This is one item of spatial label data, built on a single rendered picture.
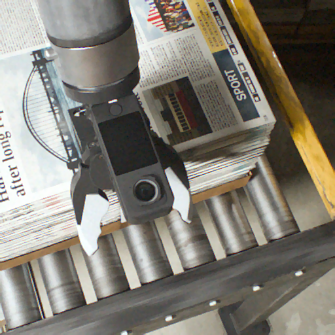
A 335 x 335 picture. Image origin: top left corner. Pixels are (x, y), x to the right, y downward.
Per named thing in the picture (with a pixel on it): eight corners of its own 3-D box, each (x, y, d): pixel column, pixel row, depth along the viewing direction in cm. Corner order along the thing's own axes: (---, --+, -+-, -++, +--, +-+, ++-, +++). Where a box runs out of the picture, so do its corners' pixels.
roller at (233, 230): (152, 8, 109) (152, -11, 104) (259, 259, 92) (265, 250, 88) (125, 16, 109) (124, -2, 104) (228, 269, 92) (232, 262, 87)
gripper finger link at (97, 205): (82, 226, 71) (103, 159, 67) (95, 262, 67) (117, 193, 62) (56, 225, 70) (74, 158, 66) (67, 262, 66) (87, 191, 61)
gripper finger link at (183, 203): (194, 180, 72) (150, 133, 66) (214, 212, 67) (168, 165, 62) (173, 196, 73) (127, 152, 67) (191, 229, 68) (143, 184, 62)
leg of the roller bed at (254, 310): (249, 306, 164) (322, 235, 101) (258, 327, 162) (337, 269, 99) (228, 313, 163) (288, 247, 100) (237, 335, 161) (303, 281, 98)
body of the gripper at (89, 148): (143, 133, 68) (124, 35, 61) (169, 180, 62) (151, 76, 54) (76, 155, 68) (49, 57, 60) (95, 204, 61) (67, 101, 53)
